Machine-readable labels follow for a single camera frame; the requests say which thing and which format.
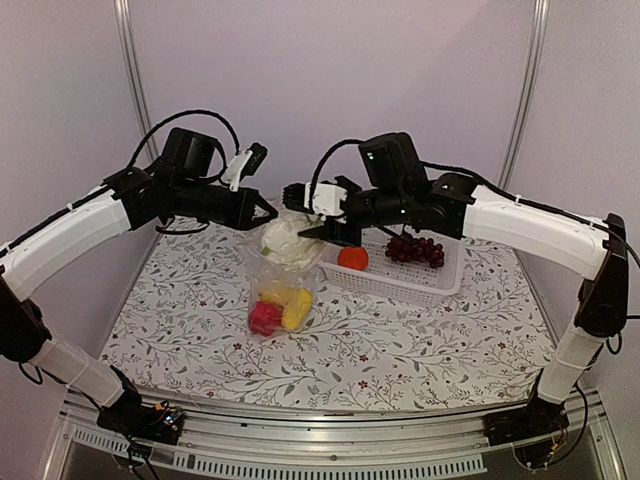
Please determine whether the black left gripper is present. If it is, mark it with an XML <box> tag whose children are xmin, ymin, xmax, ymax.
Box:
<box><xmin>173</xmin><ymin>176</ymin><xmax>279</xmax><ymax>230</ymax></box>

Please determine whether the white cauliflower toy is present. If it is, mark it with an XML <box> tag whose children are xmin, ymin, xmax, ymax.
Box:
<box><xmin>260</xmin><ymin>211</ymin><xmax>325</xmax><ymax>273</ymax></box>

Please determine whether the clear zip top bag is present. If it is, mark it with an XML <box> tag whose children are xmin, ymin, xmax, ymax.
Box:
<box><xmin>241</xmin><ymin>225</ymin><xmax>319</xmax><ymax>337</ymax></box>

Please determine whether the yellow banana toy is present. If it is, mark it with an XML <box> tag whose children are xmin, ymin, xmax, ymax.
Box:
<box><xmin>258</xmin><ymin>284</ymin><xmax>296</xmax><ymax>308</ymax></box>

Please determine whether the yellow lemon toy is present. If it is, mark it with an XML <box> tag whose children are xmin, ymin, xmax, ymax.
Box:
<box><xmin>281</xmin><ymin>289</ymin><xmax>313</xmax><ymax>331</ymax></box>

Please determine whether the red toy pepper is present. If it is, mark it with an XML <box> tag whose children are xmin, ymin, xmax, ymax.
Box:
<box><xmin>248</xmin><ymin>301</ymin><xmax>282</xmax><ymax>337</ymax></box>

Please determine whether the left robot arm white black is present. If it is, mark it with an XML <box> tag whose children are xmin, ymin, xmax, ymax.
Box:
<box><xmin>1</xmin><ymin>127</ymin><xmax>277</xmax><ymax>434</ymax></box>

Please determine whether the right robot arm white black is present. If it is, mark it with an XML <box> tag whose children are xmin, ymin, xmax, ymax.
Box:
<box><xmin>283</xmin><ymin>132</ymin><xmax>638</xmax><ymax>440</ymax></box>

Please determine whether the orange toy fruit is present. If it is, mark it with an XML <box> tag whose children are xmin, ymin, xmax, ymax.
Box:
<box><xmin>337</xmin><ymin>247</ymin><xmax>369</xmax><ymax>271</ymax></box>

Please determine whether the white plastic basket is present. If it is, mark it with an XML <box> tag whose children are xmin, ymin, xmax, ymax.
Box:
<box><xmin>318</xmin><ymin>229</ymin><xmax>464</xmax><ymax>308</ymax></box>

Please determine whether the dark red grapes toy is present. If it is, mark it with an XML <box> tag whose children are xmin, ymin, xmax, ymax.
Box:
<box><xmin>385</xmin><ymin>234</ymin><xmax>445</xmax><ymax>269</ymax></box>

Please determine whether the floral table cloth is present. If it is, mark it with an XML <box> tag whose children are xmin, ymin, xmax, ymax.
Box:
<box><xmin>101</xmin><ymin>220</ymin><xmax>554</xmax><ymax>411</ymax></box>

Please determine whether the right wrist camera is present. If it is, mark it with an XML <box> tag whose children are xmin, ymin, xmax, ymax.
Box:
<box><xmin>282</xmin><ymin>176</ymin><xmax>362</xmax><ymax>223</ymax></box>

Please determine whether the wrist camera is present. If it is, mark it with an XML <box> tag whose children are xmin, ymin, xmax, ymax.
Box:
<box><xmin>282</xmin><ymin>176</ymin><xmax>362</xmax><ymax>223</ymax></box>
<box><xmin>220</xmin><ymin>142</ymin><xmax>268</xmax><ymax>192</ymax></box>

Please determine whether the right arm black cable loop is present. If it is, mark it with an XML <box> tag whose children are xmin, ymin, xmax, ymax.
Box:
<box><xmin>310</xmin><ymin>138</ymin><xmax>364</xmax><ymax>189</ymax></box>

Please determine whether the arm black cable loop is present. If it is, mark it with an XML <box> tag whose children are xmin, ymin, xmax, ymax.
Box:
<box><xmin>310</xmin><ymin>138</ymin><xmax>364</xmax><ymax>189</ymax></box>
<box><xmin>127</xmin><ymin>109</ymin><xmax>241</xmax><ymax>171</ymax></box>

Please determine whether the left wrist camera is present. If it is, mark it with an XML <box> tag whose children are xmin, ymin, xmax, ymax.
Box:
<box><xmin>220</xmin><ymin>142</ymin><xmax>268</xmax><ymax>192</ymax></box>

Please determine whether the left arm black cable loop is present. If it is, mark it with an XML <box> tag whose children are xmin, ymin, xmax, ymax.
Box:
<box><xmin>127</xmin><ymin>109</ymin><xmax>241</xmax><ymax>171</ymax></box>

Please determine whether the left aluminium frame post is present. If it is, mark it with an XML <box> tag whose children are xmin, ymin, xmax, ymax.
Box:
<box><xmin>113</xmin><ymin>0</ymin><xmax>152</xmax><ymax>136</ymax></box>

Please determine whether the aluminium frame post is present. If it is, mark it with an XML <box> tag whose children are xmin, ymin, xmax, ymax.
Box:
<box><xmin>498</xmin><ymin>0</ymin><xmax>550</xmax><ymax>189</ymax></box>
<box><xmin>113</xmin><ymin>0</ymin><xmax>152</xmax><ymax>136</ymax></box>

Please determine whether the front aluminium rail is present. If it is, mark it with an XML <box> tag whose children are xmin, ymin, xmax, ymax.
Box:
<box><xmin>43</xmin><ymin>388</ymin><xmax>632</xmax><ymax>479</ymax></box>

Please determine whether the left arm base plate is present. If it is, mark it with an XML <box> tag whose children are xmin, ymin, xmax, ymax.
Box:
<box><xmin>97</xmin><ymin>399</ymin><xmax>185</xmax><ymax>445</ymax></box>

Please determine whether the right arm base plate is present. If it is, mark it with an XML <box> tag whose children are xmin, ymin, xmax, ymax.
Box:
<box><xmin>482</xmin><ymin>397</ymin><xmax>569</xmax><ymax>446</ymax></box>

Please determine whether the right aluminium frame post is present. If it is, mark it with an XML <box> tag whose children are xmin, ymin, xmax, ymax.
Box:
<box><xmin>498</xmin><ymin>0</ymin><xmax>550</xmax><ymax>189</ymax></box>

